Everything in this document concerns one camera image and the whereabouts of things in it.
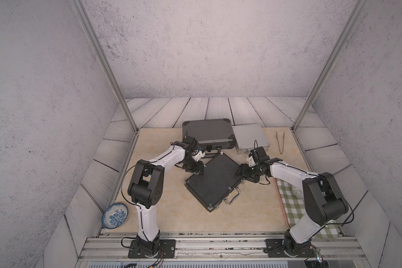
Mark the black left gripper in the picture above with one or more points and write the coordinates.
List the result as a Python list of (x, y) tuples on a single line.
[(199, 169)]

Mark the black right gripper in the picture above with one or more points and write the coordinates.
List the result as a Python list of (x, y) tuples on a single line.
[(242, 171)]

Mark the black poker case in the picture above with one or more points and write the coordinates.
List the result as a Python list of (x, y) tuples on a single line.
[(212, 135), (219, 183)]

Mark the small silver poker case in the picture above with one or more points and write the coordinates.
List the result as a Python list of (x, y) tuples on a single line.
[(249, 137)]

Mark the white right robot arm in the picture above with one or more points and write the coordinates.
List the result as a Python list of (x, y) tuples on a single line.
[(323, 199)]

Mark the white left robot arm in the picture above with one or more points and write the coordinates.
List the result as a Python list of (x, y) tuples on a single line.
[(147, 182)]

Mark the wooden tongs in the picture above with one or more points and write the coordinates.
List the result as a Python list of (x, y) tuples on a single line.
[(281, 142)]

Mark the green checkered cloth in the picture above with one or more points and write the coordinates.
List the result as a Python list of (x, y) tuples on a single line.
[(294, 209)]

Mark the blue patterned bowl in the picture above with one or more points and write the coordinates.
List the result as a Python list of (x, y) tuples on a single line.
[(115, 216)]

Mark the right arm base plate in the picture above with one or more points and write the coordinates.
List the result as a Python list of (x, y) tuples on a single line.
[(281, 248)]

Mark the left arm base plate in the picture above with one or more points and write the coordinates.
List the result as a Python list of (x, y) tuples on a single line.
[(159, 248)]

